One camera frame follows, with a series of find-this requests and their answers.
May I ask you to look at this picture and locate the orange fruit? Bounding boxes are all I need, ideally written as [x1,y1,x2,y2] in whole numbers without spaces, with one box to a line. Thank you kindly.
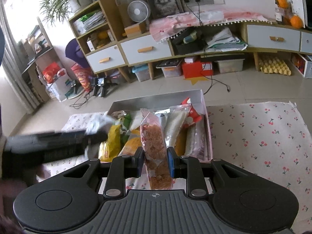
[274,0,288,9]
[290,15,304,29]

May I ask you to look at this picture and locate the orange fruit upper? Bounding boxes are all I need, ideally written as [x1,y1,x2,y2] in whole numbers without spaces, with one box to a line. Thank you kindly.
[274,0,288,9]

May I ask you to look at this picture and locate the wooden tv cabinet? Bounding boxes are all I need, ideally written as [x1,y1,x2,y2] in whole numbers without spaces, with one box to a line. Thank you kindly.
[69,0,311,74]

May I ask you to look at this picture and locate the pink brown cake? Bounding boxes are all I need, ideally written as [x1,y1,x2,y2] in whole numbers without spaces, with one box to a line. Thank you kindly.
[140,109,173,190]

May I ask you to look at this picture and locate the clear white cracker packet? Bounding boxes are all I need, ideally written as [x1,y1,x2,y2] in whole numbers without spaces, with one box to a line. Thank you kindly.
[86,114,116,135]

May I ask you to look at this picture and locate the white desk fan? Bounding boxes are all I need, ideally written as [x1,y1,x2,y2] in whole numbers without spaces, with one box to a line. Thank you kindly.
[127,0,151,23]

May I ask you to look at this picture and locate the pink cardboard box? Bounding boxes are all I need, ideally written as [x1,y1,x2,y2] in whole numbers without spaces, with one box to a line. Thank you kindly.
[97,89,214,164]

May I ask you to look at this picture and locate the yellow snack packet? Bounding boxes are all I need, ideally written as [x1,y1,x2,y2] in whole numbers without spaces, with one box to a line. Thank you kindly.
[98,125,121,162]

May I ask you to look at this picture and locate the green snack packet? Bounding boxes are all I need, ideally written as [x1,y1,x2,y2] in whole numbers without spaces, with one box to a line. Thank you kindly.
[120,113,132,147]

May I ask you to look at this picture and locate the white rice cracker packet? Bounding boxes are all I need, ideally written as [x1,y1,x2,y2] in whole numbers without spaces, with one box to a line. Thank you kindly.
[184,125,196,155]

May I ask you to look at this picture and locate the potted green plant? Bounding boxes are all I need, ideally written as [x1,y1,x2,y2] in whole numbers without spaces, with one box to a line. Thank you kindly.
[40,0,93,24]

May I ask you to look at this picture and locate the yellow egg tray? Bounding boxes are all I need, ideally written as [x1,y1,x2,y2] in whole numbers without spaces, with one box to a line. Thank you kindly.
[259,56,291,76]

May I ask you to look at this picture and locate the orange gold snack packet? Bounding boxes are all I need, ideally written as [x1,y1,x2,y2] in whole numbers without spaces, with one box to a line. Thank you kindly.
[118,137,142,156]

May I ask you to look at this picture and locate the clear bag patterned candies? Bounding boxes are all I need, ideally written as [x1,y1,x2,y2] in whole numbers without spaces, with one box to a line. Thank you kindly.
[194,119,208,161]

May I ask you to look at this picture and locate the silver foil snack packet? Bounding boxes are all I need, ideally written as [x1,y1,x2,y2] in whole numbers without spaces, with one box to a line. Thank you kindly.
[164,109,188,147]

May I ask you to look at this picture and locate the pink cloth on cabinet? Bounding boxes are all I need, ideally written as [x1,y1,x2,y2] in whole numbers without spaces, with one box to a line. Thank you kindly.
[149,9,270,43]

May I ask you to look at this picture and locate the white shopping bag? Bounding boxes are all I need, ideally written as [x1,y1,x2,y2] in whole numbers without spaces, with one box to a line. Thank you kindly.
[47,68,72,102]

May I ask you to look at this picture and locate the red cylindrical drum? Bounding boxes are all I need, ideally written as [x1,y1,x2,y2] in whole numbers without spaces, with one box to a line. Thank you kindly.
[71,63,94,92]

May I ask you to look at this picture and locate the brown small biscuit packet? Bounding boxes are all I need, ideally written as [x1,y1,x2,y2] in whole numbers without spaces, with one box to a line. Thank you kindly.
[111,110,128,119]

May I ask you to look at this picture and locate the red snack packet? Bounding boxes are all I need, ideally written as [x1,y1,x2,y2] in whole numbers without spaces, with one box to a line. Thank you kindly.
[181,97,203,128]

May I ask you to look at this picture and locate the orange fruit lower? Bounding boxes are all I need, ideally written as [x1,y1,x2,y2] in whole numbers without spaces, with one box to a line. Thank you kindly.
[290,15,304,29]

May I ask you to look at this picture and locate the cherry print tablecloth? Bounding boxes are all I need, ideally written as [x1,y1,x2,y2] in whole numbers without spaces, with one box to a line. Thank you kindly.
[41,101,312,225]

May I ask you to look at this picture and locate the red cardboard box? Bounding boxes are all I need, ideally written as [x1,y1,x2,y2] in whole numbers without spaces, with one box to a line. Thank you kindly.
[182,61,214,79]

